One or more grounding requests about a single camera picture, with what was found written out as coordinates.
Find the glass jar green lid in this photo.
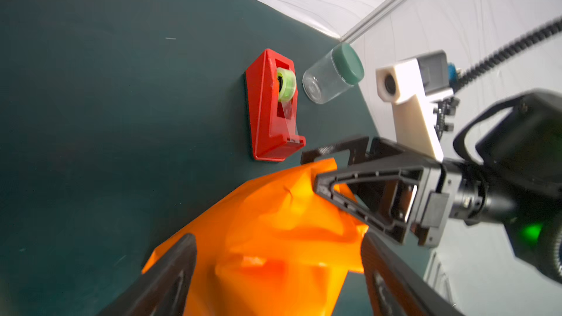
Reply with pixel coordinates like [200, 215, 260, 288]
[302, 42, 365, 105]

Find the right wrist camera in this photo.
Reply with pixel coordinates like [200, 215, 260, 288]
[376, 50, 453, 162]

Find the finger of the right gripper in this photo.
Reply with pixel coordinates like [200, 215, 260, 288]
[300, 136, 370, 165]

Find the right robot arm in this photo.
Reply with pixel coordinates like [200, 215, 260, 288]
[301, 18, 561, 282]

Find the green table mat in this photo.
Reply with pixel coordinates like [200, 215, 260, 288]
[0, 0, 433, 316]

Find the red tape dispenser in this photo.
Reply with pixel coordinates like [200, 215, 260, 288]
[244, 49, 306, 162]

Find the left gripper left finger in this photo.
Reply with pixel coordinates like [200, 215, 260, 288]
[99, 233, 197, 315]

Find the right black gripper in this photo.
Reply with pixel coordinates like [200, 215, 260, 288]
[314, 138, 517, 248]

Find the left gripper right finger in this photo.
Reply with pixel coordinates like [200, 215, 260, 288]
[361, 231, 461, 316]

